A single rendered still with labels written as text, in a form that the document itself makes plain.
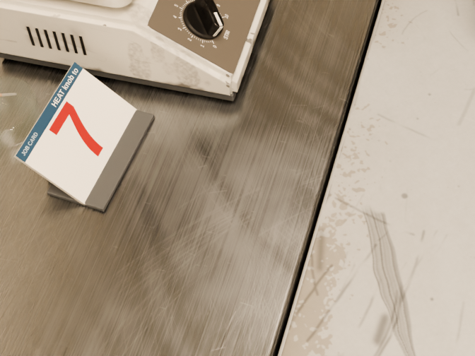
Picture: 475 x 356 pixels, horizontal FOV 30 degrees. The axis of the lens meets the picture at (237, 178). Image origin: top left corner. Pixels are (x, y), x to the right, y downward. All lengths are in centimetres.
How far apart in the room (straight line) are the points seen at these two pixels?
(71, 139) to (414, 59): 27
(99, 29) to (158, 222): 15
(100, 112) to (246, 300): 18
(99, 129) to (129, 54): 6
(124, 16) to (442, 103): 25
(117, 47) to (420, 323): 29
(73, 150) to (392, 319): 25
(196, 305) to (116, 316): 5
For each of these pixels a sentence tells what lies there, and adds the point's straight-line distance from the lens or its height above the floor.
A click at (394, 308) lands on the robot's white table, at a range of 59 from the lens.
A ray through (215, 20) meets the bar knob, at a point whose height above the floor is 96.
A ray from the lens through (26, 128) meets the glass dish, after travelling 67.
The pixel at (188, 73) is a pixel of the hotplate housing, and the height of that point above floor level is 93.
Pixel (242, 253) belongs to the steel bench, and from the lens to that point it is 60.
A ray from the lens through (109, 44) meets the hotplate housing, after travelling 66.
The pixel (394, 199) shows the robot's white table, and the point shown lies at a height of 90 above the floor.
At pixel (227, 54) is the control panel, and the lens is 66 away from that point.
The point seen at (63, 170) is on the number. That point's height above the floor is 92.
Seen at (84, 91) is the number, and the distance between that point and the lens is 66.
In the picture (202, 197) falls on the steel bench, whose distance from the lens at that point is 63.
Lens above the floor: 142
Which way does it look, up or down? 55 degrees down
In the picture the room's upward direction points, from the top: 4 degrees counter-clockwise
